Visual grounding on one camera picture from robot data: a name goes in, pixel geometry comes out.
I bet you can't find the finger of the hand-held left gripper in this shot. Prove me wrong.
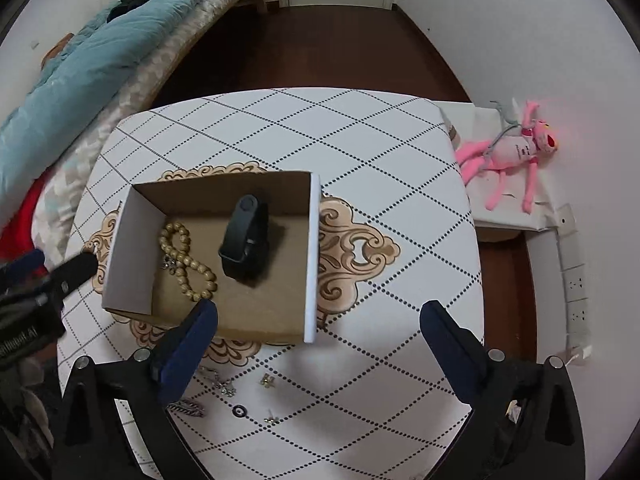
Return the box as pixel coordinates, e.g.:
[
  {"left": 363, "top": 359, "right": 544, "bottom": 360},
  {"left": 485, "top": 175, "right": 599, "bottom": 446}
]
[
  {"left": 47, "top": 252, "right": 99, "bottom": 307},
  {"left": 0, "top": 250, "right": 47, "bottom": 292}
]

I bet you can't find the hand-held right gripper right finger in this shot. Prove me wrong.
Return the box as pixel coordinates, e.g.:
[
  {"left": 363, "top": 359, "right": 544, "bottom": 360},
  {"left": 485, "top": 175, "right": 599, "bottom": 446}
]
[{"left": 419, "top": 300, "right": 586, "bottom": 480}]

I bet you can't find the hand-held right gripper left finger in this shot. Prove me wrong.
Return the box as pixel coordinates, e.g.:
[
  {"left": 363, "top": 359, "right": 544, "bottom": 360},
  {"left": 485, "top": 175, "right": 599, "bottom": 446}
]
[{"left": 52, "top": 299, "right": 219, "bottom": 480}]

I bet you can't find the red cloth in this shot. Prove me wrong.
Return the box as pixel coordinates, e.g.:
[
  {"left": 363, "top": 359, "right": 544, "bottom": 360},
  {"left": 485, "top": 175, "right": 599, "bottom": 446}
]
[{"left": 0, "top": 179, "right": 47, "bottom": 263}]

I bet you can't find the black smart band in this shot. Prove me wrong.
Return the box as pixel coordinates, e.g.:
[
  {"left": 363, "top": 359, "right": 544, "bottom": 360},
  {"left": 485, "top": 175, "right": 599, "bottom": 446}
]
[{"left": 218, "top": 194, "right": 273, "bottom": 281}]

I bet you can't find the white flat cardboard box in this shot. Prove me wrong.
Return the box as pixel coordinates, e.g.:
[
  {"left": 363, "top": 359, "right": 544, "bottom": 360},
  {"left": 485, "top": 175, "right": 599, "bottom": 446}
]
[{"left": 431, "top": 102, "right": 577, "bottom": 242}]

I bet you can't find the blue quilt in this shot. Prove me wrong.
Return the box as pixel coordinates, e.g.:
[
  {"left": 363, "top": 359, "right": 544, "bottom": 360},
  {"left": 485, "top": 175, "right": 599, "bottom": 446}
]
[{"left": 0, "top": 0, "right": 274, "bottom": 187}]

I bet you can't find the pink plush toy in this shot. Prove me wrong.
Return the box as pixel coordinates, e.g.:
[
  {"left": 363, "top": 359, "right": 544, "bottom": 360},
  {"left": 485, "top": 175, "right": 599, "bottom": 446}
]
[{"left": 454, "top": 100, "right": 560, "bottom": 213}]

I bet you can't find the grey patterned blanket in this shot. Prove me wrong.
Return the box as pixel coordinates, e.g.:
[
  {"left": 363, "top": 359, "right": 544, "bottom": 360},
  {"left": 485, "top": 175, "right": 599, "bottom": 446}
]
[{"left": 30, "top": 0, "right": 264, "bottom": 263}]

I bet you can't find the brown wooden piece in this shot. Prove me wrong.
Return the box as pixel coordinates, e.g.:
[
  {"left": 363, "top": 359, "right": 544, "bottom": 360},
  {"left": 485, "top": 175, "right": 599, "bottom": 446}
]
[{"left": 41, "top": 34, "right": 74, "bottom": 69}]

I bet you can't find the silver chain necklace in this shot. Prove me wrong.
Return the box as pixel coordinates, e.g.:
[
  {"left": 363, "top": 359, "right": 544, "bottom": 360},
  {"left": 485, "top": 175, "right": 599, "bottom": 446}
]
[{"left": 197, "top": 366, "right": 239, "bottom": 397}]

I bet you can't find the wooden bead bracelet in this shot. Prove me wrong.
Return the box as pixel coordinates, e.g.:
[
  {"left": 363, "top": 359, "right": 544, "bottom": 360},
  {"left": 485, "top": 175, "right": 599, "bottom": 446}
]
[{"left": 159, "top": 223, "right": 219, "bottom": 304}]

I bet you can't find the white wall socket strip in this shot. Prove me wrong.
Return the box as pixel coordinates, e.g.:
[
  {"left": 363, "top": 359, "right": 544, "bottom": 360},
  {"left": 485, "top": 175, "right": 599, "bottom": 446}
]
[{"left": 557, "top": 232, "right": 594, "bottom": 357}]

